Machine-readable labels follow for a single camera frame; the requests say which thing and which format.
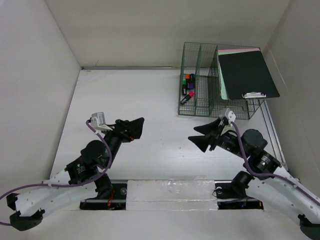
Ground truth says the green wire mesh organizer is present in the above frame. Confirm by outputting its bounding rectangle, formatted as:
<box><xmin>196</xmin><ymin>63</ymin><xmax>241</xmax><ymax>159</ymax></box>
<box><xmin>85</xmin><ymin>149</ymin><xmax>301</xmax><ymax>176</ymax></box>
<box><xmin>178</xmin><ymin>42</ymin><xmax>264</xmax><ymax>120</ymax></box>

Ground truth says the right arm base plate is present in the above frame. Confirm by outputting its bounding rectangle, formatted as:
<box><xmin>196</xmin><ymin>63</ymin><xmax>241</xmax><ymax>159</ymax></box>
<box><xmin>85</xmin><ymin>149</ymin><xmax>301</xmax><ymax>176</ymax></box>
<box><xmin>212</xmin><ymin>182</ymin><xmax>264</xmax><ymax>210</ymax></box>

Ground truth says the pink clipboard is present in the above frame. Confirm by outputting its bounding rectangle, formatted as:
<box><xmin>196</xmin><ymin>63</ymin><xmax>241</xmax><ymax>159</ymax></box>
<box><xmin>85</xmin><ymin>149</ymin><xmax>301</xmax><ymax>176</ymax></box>
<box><xmin>218</xmin><ymin>48</ymin><xmax>260</xmax><ymax>55</ymax></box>

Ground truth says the green highlighter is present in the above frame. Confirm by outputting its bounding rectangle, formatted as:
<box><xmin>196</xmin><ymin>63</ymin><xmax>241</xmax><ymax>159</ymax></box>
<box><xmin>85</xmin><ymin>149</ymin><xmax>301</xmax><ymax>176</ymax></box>
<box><xmin>182</xmin><ymin>79</ymin><xmax>187</xmax><ymax>96</ymax></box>

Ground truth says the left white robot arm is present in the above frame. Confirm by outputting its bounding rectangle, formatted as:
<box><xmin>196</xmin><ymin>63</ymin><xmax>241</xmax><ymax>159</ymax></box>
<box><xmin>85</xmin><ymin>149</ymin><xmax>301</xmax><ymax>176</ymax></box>
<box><xmin>1</xmin><ymin>112</ymin><xmax>145</xmax><ymax>232</ymax></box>

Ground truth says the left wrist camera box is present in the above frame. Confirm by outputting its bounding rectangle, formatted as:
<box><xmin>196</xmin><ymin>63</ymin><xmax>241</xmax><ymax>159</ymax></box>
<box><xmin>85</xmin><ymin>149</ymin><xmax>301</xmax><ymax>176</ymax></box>
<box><xmin>90</xmin><ymin>112</ymin><xmax>111</xmax><ymax>131</ymax></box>

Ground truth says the orange highlighter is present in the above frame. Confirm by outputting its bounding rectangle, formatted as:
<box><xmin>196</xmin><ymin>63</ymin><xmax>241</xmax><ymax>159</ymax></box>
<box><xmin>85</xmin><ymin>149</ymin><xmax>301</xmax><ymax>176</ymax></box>
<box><xmin>185</xmin><ymin>74</ymin><xmax>191</xmax><ymax>83</ymax></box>

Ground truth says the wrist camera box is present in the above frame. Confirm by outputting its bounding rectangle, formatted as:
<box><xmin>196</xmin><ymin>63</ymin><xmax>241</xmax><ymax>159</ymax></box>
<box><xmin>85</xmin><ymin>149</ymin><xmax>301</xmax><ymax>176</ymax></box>
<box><xmin>219</xmin><ymin>108</ymin><xmax>236</xmax><ymax>135</ymax></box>
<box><xmin>90</xmin><ymin>112</ymin><xmax>111</xmax><ymax>131</ymax></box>

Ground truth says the green clipboard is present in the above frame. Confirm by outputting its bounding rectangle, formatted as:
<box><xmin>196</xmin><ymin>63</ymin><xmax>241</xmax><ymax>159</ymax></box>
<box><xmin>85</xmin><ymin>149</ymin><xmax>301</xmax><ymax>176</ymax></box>
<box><xmin>217</xmin><ymin>49</ymin><xmax>261</xmax><ymax>100</ymax></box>

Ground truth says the black mat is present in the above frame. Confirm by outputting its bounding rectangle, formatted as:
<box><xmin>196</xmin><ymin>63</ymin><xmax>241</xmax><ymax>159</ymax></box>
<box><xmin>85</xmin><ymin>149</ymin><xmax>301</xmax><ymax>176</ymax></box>
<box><xmin>217</xmin><ymin>51</ymin><xmax>280</xmax><ymax>100</ymax></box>

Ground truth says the blue highlighter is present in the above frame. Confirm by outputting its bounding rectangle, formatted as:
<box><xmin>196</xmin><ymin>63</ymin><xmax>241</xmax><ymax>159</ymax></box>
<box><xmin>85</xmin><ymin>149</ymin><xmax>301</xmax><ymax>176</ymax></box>
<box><xmin>190</xmin><ymin>73</ymin><xmax>196</xmax><ymax>82</ymax></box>

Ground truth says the purple highlighter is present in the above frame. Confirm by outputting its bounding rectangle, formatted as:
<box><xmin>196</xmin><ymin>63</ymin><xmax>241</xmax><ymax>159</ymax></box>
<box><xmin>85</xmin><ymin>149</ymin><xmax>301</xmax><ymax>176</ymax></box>
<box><xmin>188</xmin><ymin>81</ymin><xmax>195</xmax><ymax>90</ymax></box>

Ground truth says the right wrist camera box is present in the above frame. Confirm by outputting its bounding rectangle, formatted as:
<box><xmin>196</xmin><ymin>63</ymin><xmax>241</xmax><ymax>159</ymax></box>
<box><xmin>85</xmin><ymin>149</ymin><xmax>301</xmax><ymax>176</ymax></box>
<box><xmin>219</xmin><ymin>108</ymin><xmax>236</xmax><ymax>135</ymax></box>

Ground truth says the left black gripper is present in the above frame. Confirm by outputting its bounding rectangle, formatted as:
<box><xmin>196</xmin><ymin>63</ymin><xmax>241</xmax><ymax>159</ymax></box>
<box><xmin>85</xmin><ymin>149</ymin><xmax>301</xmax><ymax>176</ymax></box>
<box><xmin>100</xmin><ymin>117</ymin><xmax>145</xmax><ymax>169</ymax></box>

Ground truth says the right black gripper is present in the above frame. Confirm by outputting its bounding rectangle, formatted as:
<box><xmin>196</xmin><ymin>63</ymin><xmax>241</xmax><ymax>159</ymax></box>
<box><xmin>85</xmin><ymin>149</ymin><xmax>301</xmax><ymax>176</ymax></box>
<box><xmin>187</xmin><ymin>116</ymin><xmax>249</xmax><ymax>159</ymax></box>

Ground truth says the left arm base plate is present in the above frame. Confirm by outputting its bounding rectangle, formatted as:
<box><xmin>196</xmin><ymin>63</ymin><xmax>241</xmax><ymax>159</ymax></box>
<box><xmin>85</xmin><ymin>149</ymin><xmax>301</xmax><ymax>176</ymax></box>
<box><xmin>79</xmin><ymin>181</ymin><xmax>128</xmax><ymax>211</ymax></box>

